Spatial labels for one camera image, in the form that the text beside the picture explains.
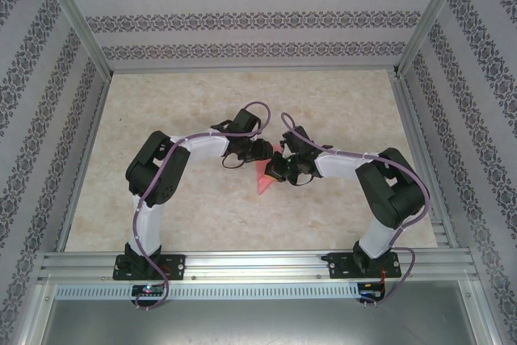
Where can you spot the pink cloth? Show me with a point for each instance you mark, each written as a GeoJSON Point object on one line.
{"type": "Point", "coordinates": [264, 183]}

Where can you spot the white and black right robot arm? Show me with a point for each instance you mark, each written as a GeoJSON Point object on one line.
{"type": "Point", "coordinates": [379, 240]}

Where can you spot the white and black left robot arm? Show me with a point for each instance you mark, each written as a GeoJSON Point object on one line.
{"type": "Point", "coordinates": [147, 232]}

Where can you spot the thin aluminium back bar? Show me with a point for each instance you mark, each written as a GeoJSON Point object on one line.
{"type": "Point", "coordinates": [250, 69]}

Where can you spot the grey metal panel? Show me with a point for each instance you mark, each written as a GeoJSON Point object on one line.
{"type": "Point", "coordinates": [258, 325]}

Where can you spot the aluminium mounting rail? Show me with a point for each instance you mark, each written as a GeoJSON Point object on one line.
{"type": "Point", "coordinates": [254, 264]}

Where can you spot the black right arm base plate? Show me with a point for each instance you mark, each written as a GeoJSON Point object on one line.
{"type": "Point", "coordinates": [337, 266]}

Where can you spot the wide aluminium side rail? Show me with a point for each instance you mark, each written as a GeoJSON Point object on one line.
{"type": "Point", "coordinates": [416, 139]}

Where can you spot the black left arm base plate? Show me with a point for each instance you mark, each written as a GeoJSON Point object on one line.
{"type": "Point", "coordinates": [175, 268]}

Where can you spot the narrow aluminium side rail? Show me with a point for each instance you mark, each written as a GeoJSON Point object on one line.
{"type": "Point", "coordinates": [82, 167]}

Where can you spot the slanted aluminium frame post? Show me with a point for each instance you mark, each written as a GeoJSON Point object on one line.
{"type": "Point", "coordinates": [76, 18]}
{"type": "Point", "coordinates": [432, 13]}

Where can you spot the aluminium frame leg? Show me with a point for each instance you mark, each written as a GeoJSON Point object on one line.
{"type": "Point", "coordinates": [486, 321]}
{"type": "Point", "coordinates": [35, 321]}

